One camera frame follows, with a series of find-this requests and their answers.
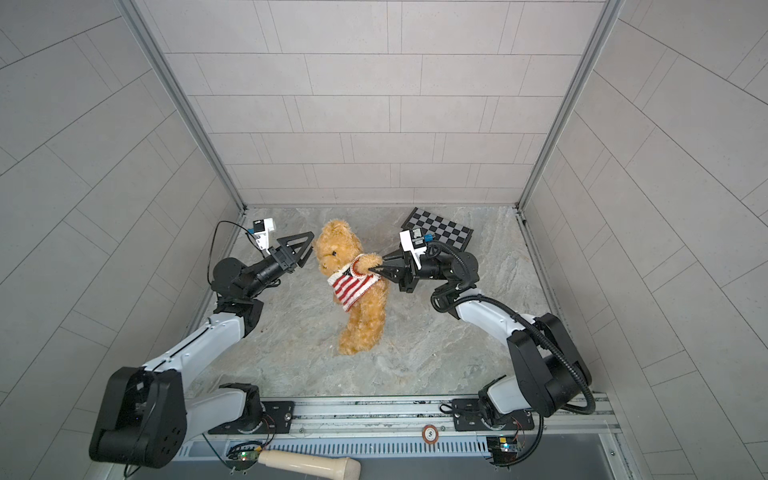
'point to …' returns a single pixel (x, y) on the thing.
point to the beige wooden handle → (317, 467)
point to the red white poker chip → (430, 434)
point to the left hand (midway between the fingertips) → (321, 245)
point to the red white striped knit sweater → (351, 286)
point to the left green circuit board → (246, 459)
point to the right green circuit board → (503, 449)
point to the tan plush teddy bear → (364, 324)
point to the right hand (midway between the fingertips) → (375, 277)
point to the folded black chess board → (441, 229)
